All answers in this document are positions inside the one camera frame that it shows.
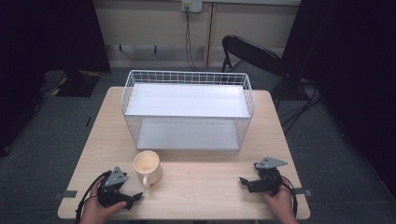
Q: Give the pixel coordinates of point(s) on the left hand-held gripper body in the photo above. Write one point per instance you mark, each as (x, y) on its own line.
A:
(111, 183)

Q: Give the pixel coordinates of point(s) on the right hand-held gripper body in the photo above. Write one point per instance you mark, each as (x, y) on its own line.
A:
(269, 176)

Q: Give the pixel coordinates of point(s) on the cream ceramic cup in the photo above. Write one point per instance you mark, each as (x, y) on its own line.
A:
(147, 168)

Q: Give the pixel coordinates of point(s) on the person's right hand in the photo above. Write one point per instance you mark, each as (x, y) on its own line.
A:
(280, 205)

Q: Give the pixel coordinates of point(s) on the person's left hand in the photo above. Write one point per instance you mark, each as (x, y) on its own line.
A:
(99, 212)

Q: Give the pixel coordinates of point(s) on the grey tape strip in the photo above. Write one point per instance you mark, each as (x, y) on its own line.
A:
(66, 194)
(303, 192)

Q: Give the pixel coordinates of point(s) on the black stand base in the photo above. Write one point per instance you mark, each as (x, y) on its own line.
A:
(77, 83)

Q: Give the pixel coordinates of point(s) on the black folding chair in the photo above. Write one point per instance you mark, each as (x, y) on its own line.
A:
(252, 52)

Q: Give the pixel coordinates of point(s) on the black curtain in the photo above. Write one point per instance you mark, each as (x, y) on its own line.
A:
(46, 37)
(348, 62)

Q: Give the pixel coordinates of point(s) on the white wall socket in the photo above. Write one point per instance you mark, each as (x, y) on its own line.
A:
(191, 5)

